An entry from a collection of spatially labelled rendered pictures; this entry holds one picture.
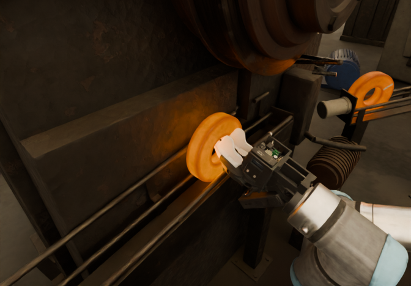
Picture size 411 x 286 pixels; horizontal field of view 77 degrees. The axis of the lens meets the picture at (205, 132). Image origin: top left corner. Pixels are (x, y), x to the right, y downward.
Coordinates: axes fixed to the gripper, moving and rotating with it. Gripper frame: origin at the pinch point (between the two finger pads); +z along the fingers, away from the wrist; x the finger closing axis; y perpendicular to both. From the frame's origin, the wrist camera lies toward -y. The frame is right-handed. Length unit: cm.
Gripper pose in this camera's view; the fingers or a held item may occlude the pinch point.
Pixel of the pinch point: (216, 140)
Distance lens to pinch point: 55.5
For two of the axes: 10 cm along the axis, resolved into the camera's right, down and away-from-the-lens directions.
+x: -6.8, 4.2, -6.0
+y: 1.9, -6.9, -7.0
